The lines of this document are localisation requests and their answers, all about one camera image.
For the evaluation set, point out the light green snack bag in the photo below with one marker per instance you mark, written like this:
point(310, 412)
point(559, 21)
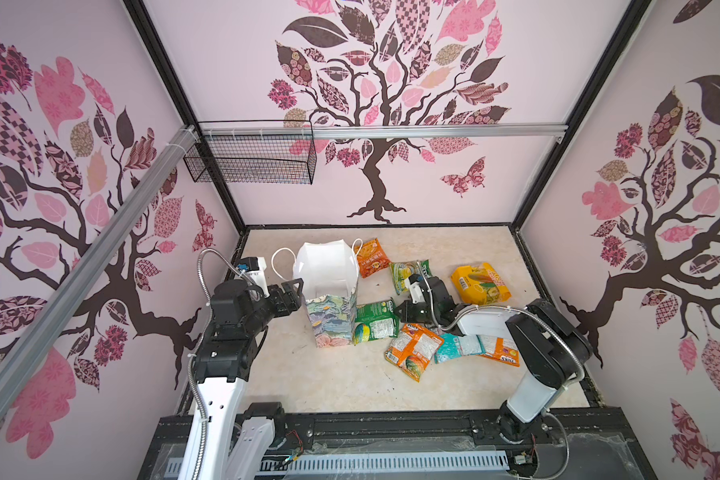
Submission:
point(401, 271)

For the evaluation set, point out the white slotted cable duct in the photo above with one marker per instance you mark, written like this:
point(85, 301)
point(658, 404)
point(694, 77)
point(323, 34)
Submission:
point(382, 463)

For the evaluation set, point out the teal snack bag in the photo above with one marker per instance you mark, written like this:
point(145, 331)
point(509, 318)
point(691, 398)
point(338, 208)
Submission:
point(454, 347)

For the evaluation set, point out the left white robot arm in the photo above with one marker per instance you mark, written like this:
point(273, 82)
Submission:
point(219, 373)

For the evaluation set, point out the orange chip snack bag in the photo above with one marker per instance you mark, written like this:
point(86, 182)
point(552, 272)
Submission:
point(372, 258)

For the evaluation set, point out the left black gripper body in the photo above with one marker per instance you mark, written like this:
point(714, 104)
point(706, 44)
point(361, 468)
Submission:
point(276, 306)

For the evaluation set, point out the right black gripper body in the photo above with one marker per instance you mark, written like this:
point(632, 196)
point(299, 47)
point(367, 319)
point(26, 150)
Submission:
point(417, 313)

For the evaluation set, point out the left aluminium rail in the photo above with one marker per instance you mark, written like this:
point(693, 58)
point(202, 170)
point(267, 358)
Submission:
point(22, 361)

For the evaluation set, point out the rear aluminium rail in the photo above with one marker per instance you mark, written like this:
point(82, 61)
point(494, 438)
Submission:
point(384, 132)

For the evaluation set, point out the yellow corn snack bag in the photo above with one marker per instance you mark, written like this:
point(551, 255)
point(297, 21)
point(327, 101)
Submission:
point(480, 285)

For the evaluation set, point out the patterned paper bag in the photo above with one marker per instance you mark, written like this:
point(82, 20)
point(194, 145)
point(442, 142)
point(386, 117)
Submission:
point(330, 275)

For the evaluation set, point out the aluminium rail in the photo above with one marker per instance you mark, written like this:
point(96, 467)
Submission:
point(22, 361)
point(384, 132)

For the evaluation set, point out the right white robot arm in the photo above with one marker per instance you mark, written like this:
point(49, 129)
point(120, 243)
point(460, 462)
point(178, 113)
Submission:
point(537, 336)

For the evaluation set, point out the black wire basket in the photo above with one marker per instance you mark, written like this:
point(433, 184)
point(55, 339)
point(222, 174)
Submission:
point(254, 151)

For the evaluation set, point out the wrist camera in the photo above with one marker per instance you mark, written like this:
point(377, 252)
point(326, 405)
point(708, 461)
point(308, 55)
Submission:
point(416, 291)
point(254, 268)

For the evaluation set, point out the dark green snack bag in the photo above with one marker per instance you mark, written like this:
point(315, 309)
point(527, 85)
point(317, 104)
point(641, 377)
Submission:
point(375, 321)

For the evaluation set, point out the orange white snack bag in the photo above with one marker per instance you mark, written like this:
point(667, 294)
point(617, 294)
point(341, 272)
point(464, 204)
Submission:
point(413, 350)

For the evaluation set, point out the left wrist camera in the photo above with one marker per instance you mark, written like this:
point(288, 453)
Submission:
point(254, 268)

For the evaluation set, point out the black base frame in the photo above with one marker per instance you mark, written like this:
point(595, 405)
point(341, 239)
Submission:
point(569, 443)

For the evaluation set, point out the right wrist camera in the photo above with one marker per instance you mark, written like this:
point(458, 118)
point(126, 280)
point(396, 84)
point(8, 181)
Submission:
point(416, 291)

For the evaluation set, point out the orange snack bag right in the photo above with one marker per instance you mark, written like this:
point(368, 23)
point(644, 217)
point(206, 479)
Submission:
point(500, 349)

